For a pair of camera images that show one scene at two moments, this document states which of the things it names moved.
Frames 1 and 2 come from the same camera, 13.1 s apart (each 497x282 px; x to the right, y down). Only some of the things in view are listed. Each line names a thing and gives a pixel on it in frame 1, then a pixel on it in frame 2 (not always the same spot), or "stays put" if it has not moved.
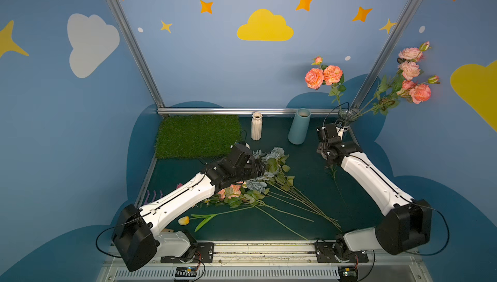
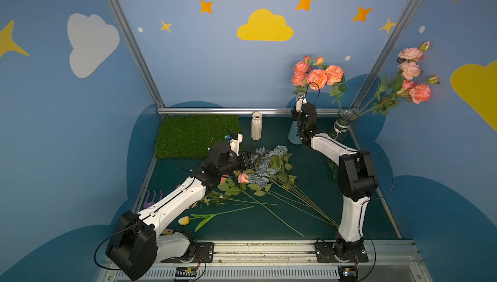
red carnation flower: (333, 170) stays put
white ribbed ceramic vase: (256, 126) stays put
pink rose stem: (417, 93) stays put
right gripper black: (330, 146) -> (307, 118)
